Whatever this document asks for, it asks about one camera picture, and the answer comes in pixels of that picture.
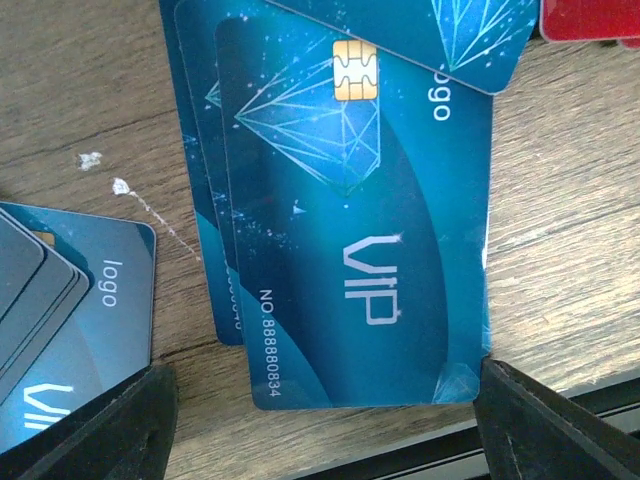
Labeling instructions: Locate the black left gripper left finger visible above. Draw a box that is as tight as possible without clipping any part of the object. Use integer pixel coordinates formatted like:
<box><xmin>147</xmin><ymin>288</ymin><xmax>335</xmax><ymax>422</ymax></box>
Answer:
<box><xmin>1</xmin><ymin>365</ymin><xmax>176</xmax><ymax>479</ymax></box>

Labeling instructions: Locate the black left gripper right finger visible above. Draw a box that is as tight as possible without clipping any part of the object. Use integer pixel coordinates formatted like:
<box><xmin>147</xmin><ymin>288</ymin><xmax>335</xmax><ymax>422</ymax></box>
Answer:
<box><xmin>473</xmin><ymin>357</ymin><xmax>639</xmax><ymax>479</ymax></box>

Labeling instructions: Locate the blue VIP credit card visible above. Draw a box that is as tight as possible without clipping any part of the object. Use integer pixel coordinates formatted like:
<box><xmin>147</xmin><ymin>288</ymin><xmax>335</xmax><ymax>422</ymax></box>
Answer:
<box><xmin>215</xmin><ymin>12</ymin><xmax>493</xmax><ymax>410</ymax></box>

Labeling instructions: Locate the black credit card pile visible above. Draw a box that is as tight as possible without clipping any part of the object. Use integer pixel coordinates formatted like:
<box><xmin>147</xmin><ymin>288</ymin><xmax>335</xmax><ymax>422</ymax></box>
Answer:
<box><xmin>1</xmin><ymin>238</ymin><xmax>90</xmax><ymax>400</ymax></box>

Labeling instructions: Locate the blue credit card pile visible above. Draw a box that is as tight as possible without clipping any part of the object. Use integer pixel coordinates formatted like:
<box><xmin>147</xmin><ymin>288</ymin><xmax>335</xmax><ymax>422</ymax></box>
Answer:
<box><xmin>158</xmin><ymin>0</ymin><xmax>541</xmax><ymax>347</ymax></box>

